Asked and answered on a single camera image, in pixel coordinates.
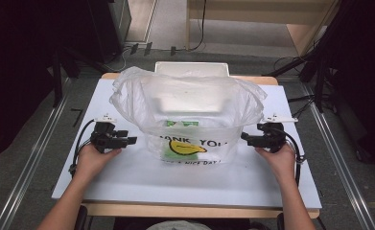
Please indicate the black tripod stand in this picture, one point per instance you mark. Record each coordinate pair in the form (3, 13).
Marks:
(319, 76)

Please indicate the white board sheet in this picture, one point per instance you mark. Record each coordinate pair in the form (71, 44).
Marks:
(175, 182)

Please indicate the black stand leg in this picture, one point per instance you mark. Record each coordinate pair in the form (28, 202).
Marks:
(57, 80)

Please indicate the black power plug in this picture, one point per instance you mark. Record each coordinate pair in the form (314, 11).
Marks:
(134, 48)
(173, 50)
(147, 48)

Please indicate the person's left hand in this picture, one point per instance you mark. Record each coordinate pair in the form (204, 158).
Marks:
(90, 163)

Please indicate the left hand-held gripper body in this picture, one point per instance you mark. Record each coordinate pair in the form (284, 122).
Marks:
(103, 137)

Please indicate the person's grey clothing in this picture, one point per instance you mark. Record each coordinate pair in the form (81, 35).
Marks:
(178, 225)

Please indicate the person's right hand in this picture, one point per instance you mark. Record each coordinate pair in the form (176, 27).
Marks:
(281, 164)

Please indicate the black curtain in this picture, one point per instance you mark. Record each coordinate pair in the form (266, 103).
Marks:
(364, 64)
(22, 64)

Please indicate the metal floor rail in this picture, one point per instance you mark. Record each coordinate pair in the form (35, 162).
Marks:
(338, 159)
(31, 159)

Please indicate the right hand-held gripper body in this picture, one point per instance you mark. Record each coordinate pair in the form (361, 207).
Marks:
(273, 137)

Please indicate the white plastic bin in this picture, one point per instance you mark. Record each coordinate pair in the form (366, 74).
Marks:
(191, 68)

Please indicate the black cabinet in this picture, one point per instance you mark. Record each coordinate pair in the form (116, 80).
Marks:
(110, 28)

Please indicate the green snack packet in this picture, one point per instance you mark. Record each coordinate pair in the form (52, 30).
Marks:
(175, 156)

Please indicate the translucent printed plastic bag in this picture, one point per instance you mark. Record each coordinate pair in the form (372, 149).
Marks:
(188, 92)

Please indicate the light wooden shelf unit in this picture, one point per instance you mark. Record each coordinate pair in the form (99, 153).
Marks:
(300, 32)

